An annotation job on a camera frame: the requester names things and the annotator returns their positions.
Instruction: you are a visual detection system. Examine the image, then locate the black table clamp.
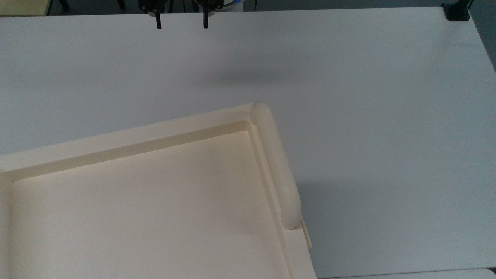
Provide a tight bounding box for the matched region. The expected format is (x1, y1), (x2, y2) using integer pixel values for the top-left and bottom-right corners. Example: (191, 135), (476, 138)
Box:
(442, 2), (472, 22)

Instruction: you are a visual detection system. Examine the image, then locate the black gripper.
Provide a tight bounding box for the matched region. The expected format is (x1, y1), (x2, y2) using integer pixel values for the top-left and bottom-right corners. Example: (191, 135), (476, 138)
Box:
(139, 0), (224, 30)

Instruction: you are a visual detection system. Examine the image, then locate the cream plastic cabinet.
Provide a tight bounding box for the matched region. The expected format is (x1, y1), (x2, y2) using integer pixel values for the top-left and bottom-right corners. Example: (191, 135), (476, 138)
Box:
(0, 102), (316, 279)

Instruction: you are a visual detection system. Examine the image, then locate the beige wooden desk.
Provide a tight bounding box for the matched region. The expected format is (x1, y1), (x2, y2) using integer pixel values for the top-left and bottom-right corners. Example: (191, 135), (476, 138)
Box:
(0, 0), (53, 17)

